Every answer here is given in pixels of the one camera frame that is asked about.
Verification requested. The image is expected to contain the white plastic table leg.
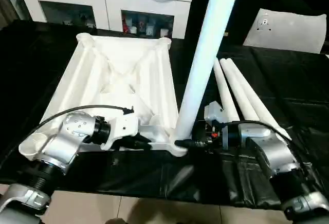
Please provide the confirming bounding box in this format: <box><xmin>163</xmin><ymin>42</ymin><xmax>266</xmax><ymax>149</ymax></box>
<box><xmin>220</xmin><ymin>57</ymin><xmax>261</xmax><ymax>123</ymax></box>
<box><xmin>172</xmin><ymin>0</ymin><xmax>244</xmax><ymax>151</ymax></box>
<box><xmin>213</xmin><ymin>59</ymin><xmax>240</xmax><ymax>123</ymax></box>
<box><xmin>226</xmin><ymin>57</ymin><xmax>293</xmax><ymax>141</ymax></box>

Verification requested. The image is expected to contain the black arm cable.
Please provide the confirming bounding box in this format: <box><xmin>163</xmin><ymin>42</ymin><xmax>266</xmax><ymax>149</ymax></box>
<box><xmin>221</xmin><ymin>120</ymin><xmax>322</xmax><ymax>183</ymax></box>
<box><xmin>0</xmin><ymin>105</ymin><xmax>135</xmax><ymax>171</ymax></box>

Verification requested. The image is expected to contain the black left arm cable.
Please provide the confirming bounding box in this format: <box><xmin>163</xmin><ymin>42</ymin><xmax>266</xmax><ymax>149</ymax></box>
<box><xmin>0</xmin><ymin>105</ymin><xmax>135</xmax><ymax>171</ymax></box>

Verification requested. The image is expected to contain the white plastic table top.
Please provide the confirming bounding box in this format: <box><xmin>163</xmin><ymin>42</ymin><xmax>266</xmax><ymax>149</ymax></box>
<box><xmin>20</xmin><ymin>33</ymin><xmax>189</xmax><ymax>163</ymax></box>

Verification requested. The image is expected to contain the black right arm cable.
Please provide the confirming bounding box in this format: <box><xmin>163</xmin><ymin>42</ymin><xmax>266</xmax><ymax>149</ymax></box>
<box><xmin>221</xmin><ymin>120</ymin><xmax>322</xmax><ymax>183</ymax></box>

